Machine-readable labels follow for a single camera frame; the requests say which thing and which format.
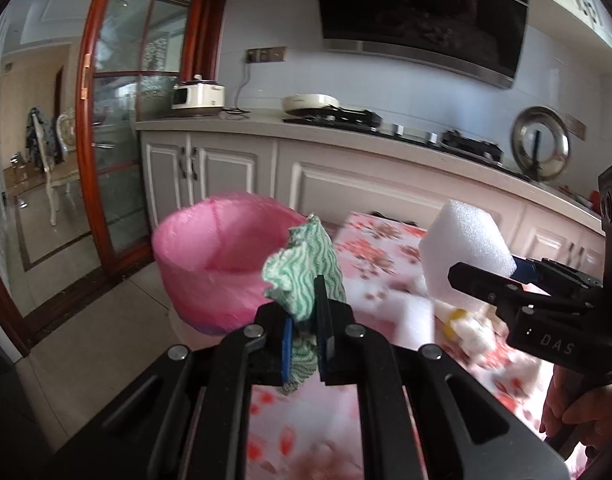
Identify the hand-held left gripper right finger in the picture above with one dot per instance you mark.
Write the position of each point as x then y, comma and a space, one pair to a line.
321, 357

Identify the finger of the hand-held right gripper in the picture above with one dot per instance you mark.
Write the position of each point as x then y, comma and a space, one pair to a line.
486, 282
526, 270

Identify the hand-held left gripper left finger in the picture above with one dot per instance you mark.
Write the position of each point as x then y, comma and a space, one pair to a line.
287, 347

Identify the white foam block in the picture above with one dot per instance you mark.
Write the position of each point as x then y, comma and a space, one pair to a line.
461, 240

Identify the yellow and white sponge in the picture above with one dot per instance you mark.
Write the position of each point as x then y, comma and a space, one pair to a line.
471, 332

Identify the small white foam piece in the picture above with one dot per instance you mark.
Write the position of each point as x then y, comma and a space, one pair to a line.
416, 320

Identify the green striped cloth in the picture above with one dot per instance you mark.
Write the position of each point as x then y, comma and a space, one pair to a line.
306, 270

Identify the pink bagged trash bin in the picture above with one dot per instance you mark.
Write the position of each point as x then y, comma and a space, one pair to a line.
210, 270

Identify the person's right hand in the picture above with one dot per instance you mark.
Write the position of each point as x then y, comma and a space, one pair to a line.
601, 415

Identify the red object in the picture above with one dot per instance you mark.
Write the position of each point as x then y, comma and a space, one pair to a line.
596, 201

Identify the pink floral tablecloth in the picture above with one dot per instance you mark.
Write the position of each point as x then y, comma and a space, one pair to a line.
381, 255

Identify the black lid stand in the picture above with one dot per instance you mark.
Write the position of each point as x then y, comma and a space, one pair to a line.
536, 157

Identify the steel pot lid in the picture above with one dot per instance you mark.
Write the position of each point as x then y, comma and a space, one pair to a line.
553, 145

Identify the white kitchen counter cabinets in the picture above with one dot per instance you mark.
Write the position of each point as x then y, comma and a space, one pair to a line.
235, 170

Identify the black gas stove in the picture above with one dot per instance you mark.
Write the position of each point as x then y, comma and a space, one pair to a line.
356, 117

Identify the cream electric pan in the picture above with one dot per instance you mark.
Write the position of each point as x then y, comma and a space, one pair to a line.
308, 101

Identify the cream kitchen appliance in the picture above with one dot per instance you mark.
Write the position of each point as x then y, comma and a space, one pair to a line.
198, 94

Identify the wooden glass sliding door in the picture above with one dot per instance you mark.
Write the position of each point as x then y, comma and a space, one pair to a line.
85, 160

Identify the black range hood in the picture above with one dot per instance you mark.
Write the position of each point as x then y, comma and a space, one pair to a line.
416, 5

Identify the white dining chair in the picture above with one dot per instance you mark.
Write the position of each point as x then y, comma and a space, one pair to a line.
65, 130

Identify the dark clothes on chair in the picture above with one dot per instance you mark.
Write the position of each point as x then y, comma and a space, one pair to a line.
35, 140

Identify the wall socket panel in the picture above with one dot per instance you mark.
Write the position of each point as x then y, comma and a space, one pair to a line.
266, 54

